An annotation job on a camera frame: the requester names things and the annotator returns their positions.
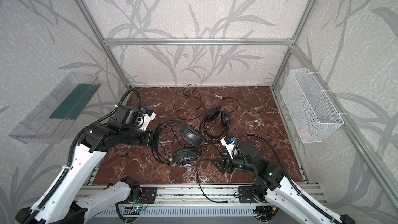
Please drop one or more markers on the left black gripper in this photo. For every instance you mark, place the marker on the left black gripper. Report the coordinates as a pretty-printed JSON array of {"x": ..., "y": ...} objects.
[{"x": 151, "y": 137}]

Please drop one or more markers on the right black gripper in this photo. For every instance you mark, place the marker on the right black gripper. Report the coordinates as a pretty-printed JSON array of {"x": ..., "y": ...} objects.
[{"x": 225, "y": 164}]

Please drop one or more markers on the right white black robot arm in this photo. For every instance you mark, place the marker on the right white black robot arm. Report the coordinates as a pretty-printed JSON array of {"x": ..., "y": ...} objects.
[{"x": 273, "y": 185}]

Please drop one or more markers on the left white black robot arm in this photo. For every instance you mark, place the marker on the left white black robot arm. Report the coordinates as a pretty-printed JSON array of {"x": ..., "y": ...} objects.
[{"x": 123, "y": 125}]

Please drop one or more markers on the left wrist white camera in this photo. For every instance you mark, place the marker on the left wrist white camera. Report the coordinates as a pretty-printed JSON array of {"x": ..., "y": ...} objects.
[{"x": 144, "y": 119}]

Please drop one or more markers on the wrist white camera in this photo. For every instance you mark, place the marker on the wrist white camera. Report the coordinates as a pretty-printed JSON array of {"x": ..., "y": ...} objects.
[
  {"x": 230, "y": 143},
  {"x": 144, "y": 119}
]

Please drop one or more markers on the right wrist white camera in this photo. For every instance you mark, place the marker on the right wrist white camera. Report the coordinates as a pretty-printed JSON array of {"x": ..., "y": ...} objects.
[{"x": 230, "y": 143}]

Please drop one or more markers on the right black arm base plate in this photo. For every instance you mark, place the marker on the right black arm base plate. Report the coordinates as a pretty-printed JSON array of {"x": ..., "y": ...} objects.
[{"x": 245, "y": 195}]

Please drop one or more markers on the aluminium front rail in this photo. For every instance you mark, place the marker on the aluminium front rail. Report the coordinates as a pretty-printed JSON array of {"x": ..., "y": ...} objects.
[{"x": 193, "y": 194}]

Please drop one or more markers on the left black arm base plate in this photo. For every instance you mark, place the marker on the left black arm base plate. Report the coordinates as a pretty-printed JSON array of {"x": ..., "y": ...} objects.
[{"x": 148, "y": 195}]

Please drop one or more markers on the white wire mesh basket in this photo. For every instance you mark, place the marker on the white wire mesh basket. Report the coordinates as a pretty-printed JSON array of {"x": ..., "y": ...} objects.
[{"x": 314, "y": 115}]

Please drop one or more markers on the clear plastic wall tray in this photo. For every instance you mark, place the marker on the clear plastic wall tray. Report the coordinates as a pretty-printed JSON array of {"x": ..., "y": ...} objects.
[{"x": 52, "y": 118}]

